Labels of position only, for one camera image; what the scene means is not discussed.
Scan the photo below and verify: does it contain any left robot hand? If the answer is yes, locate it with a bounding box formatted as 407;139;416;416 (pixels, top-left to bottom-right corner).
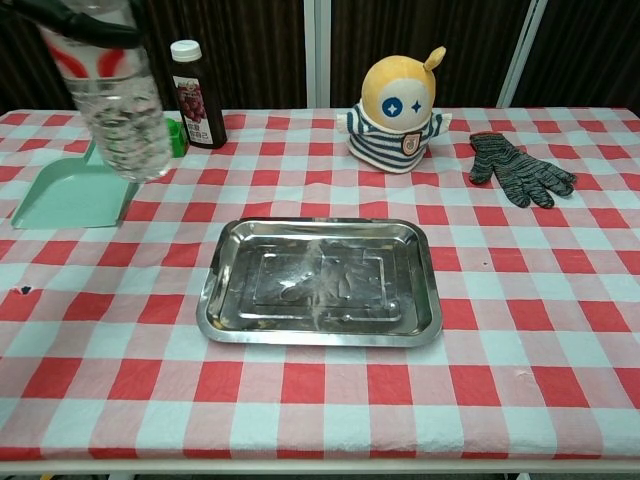
29;0;146;50

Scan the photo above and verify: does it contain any transparent plastic water bottle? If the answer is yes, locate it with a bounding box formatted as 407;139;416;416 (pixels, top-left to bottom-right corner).
34;0;173;182

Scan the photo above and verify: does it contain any dark juice bottle white cap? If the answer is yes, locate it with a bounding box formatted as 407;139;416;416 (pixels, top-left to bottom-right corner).
169;39;229;150

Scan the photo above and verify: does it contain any rectangular metal tray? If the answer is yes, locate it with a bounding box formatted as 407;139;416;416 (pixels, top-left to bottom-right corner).
195;216;444;348

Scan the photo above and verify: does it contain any green toy building block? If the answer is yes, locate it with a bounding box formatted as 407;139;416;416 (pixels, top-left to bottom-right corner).
164;117;188;159

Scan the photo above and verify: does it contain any mint green dustpan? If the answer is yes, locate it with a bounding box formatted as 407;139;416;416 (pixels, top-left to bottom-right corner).
10;141;139;230

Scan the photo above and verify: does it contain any dark brown curtain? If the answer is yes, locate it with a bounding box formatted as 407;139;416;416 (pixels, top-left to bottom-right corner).
0;0;640;114

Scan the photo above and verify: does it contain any yellow plush toy striped shirt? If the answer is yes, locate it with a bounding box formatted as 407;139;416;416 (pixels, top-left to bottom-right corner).
335;45;454;176

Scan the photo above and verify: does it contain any grey striped knit glove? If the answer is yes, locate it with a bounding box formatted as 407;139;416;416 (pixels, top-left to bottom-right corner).
468;132;578;210

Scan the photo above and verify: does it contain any red white checkered tablecloth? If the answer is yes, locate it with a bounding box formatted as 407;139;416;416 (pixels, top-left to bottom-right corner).
0;107;640;462

